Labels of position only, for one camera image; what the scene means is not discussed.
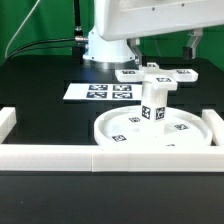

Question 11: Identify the black cable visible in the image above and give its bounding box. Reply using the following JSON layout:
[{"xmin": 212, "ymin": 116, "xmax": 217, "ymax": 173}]
[{"xmin": 1, "ymin": 36, "xmax": 89, "ymax": 66}]

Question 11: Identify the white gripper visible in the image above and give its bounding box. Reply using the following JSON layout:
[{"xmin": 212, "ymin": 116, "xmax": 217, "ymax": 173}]
[{"xmin": 94, "ymin": 0, "xmax": 224, "ymax": 66}]

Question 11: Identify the white cable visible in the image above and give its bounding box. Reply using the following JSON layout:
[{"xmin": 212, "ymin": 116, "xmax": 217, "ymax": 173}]
[{"xmin": 4, "ymin": 0, "xmax": 42, "ymax": 60}]

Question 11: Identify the black vertical post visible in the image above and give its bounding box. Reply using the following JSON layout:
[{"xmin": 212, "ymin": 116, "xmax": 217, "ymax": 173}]
[{"xmin": 73, "ymin": 0, "xmax": 83, "ymax": 36}]

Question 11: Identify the white round table top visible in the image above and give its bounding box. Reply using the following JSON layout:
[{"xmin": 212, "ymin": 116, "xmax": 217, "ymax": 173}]
[{"xmin": 94, "ymin": 105, "xmax": 212, "ymax": 149}]

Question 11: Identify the white marker sheet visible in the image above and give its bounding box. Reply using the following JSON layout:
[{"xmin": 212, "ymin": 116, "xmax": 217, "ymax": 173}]
[{"xmin": 63, "ymin": 83, "xmax": 142, "ymax": 101}]

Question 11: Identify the white left fence bar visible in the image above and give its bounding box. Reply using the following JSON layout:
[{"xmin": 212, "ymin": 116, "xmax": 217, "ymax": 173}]
[{"xmin": 0, "ymin": 107, "xmax": 16, "ymax": 144}]

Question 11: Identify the white front fence bar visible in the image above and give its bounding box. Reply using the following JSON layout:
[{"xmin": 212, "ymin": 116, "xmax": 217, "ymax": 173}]
[{"xmin": 0, "ymin": 144, "xmax": 224, "ymax": 172}]

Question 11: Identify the white cross-shaped table base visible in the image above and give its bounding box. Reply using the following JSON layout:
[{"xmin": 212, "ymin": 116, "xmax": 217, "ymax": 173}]
[{"xmin": 115, "ymin": 63, "xmax": 198, "ymax": 91}]

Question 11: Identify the white fence bar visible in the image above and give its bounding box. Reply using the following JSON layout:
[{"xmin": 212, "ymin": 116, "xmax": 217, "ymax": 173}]
[
  {"xmin": 0, "ymin": 144, "xmax": 224, "ymax": 172},
  {"xmin": 202, "ymin": 109, "xmax": 224, "ymax": 146},
  {"xmin": 0, "ymin": 107, "xmax": 16, "ymax": 144}
]

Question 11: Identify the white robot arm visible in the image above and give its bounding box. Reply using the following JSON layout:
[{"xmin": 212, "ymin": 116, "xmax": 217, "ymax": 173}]
[{"xmin": 84, "ymin": 0, "xmax": 224, "ymax": 69}]

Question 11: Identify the white right fence bar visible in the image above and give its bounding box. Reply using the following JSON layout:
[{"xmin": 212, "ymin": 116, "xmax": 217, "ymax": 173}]
[{"xmin": 202, "ymin": 109, "xmax": 224, "ymax": 146}]

